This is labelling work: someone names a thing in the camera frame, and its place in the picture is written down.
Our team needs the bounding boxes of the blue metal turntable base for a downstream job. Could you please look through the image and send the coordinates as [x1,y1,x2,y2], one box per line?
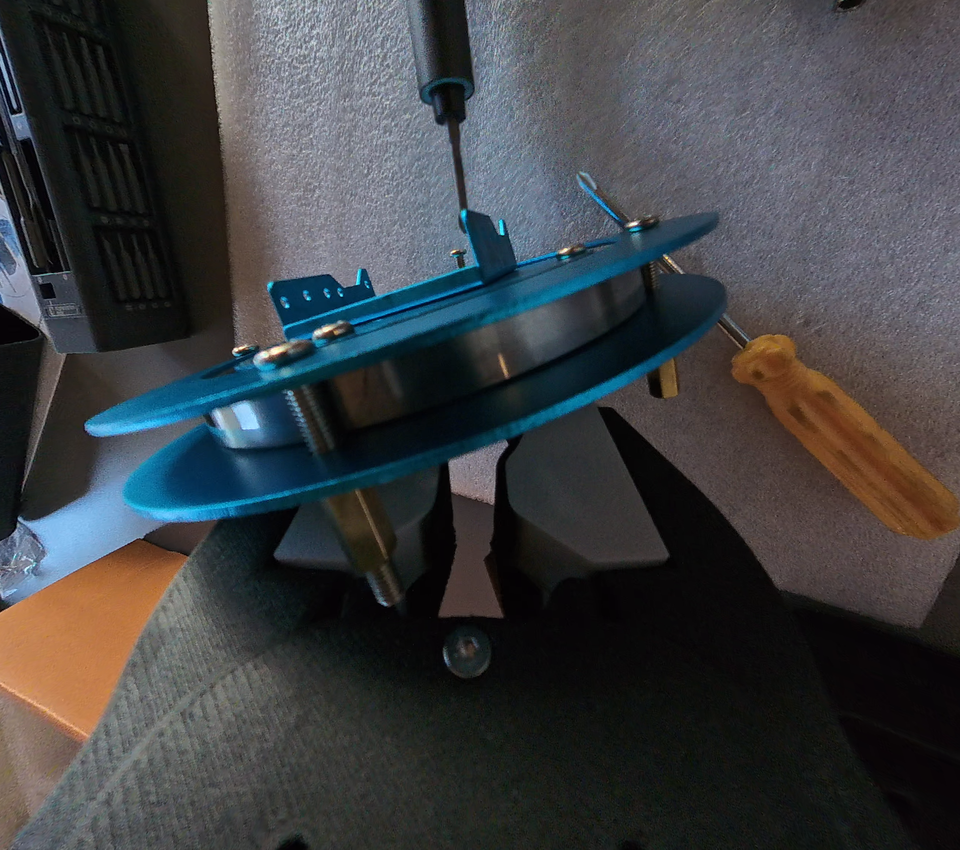
[84,208,729,611]

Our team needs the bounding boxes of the dark grey electric screwdriver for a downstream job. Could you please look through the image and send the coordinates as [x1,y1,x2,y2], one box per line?
[393,0,478,232]

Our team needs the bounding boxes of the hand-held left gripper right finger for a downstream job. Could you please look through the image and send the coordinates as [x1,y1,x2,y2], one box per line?
[487,407,670,615]

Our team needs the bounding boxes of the white foam sheet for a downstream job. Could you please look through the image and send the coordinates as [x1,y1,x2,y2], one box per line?
[201,0,960,629]

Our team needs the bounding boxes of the black screwdriver bit case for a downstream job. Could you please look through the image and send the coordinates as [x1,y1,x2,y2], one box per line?
[0,0,193,356]

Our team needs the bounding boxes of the black box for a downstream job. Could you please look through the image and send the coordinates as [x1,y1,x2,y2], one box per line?
[0,306,45,540]

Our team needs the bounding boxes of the yellow handled screwdriver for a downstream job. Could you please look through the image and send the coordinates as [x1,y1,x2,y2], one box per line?
[576,171,960,542]

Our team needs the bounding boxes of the clear plastic screw bag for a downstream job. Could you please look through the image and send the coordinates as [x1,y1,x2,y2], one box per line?
[0,518,48,605]

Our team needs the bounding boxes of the orange cardboard box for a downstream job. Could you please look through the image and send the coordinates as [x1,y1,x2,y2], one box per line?
[0,538,190,850]

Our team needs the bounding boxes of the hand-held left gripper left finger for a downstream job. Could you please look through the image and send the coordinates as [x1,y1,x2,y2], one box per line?
[273,467,456,617]

